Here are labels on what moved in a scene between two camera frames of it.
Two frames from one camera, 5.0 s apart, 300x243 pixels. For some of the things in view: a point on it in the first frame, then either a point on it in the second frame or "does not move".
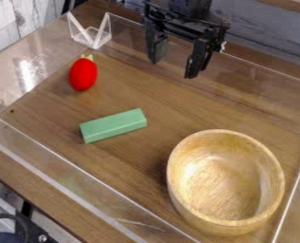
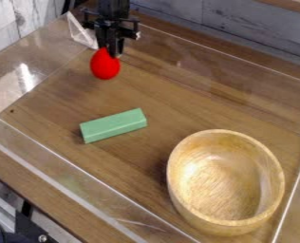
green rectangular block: [118, 122] does not move
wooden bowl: [225, 180] does not move
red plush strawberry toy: [83, 73] to [104, 65]
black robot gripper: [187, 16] to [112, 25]
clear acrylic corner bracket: [90, 36] does not move
